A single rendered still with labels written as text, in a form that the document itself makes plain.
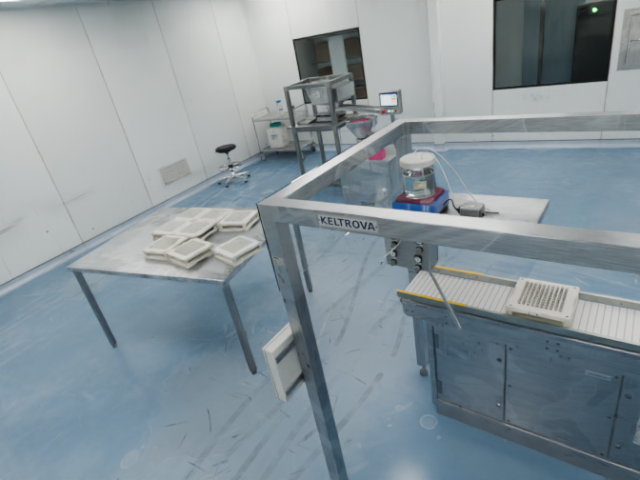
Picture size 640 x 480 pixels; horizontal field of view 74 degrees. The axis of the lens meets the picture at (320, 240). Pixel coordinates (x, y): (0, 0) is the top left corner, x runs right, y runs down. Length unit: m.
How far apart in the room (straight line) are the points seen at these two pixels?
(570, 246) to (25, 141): 5.89
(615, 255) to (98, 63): 6.42
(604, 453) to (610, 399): 0.34
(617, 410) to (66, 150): 6.07
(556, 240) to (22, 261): 5.91
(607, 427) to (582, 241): 1.50
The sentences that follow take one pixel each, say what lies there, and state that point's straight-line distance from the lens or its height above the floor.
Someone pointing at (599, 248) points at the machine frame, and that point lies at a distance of 0.99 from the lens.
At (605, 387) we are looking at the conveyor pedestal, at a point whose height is 0.57.
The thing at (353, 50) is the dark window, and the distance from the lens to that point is 7.61.
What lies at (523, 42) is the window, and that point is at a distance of 6.80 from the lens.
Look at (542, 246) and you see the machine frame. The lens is 1.00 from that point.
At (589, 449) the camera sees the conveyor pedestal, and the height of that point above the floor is 0.16.
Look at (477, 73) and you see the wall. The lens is 6.95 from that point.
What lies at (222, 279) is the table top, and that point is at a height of 0.82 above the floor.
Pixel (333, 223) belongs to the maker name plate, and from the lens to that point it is 1.20.
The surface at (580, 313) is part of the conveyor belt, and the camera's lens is 2.14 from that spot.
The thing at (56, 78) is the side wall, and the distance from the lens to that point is 6.47.
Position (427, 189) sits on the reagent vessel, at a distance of 1.90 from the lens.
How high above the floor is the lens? 2.11
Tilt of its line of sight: 26 degrees down
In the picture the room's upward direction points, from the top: 11 degrees counter-clockwise
